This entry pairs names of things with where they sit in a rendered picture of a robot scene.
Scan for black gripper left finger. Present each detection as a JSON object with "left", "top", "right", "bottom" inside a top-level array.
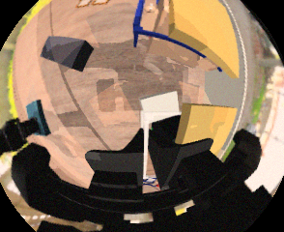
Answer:
[{"left": 84, "top": 128, "right": 145, "bottom": 187}]

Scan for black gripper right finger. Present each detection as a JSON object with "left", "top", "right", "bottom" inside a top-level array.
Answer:
[{"left": 147, "top": 129, "right": 214, "bottom": 189}]

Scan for white rectangular panel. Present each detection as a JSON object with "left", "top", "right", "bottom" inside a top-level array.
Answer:
[{"left": 203, "top": 0, "right": 247, "bottom": 159}]

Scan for orange-framed glasses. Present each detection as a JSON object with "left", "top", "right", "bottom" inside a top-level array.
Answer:
[{"left": 75, "top": 0, "right": 108, "bottom": 9}]

